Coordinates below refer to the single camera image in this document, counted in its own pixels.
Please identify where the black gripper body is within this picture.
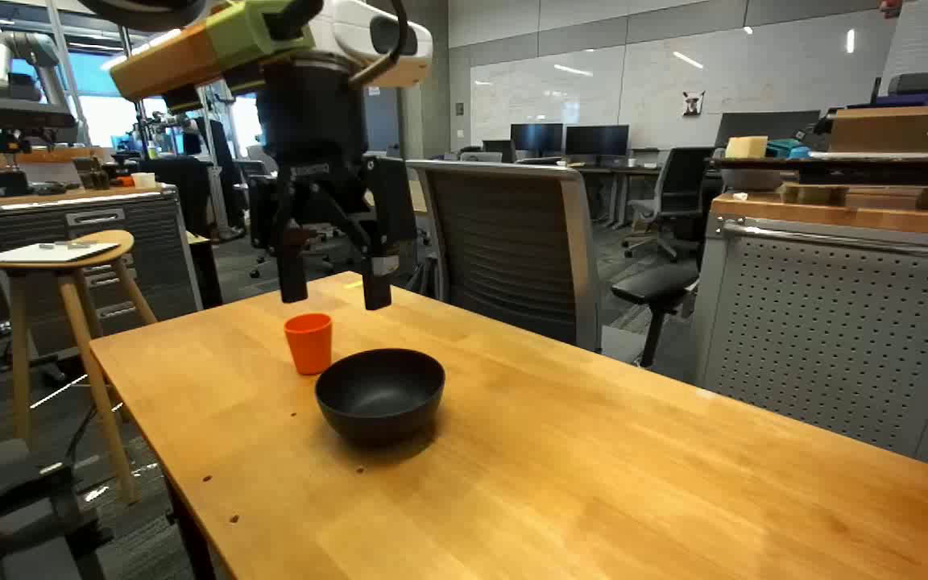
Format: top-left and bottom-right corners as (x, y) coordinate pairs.
(256, 57), (374, 220)

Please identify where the black bowl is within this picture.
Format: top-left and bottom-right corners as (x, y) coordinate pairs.
(312, 345), (447, 448)

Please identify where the grey perforated metal cabinet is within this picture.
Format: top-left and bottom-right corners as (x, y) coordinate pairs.
(693, 190), (928, 470)

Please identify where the large dark monitor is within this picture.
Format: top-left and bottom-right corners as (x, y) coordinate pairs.
(713, 109), (826, 153)

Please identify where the grey mesh office chair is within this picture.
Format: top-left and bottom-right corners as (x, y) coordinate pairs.
(411, 158), (605, 355)

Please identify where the beige foam block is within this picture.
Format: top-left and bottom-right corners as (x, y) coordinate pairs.
(721, 131), (774, 166)

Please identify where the black computer monitor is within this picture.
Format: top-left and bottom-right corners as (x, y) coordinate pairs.
(565, 124), (631, 166)
(509, 118), (567, 166)

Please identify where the wooden stool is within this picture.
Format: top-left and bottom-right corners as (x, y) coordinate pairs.
(0, 225), (160, 510)

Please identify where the grey drawer cabinet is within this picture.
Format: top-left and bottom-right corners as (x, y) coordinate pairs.
(0, 183), (208, 358)

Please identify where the wooden shelf box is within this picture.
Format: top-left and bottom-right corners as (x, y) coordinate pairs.
(826, 104), (928, 156)

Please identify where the black office chair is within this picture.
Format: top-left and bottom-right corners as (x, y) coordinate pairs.
(608, 145), (719, 372)

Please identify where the orange plastic cup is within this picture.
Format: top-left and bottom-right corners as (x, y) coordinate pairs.
(285, 308), (336, 379)

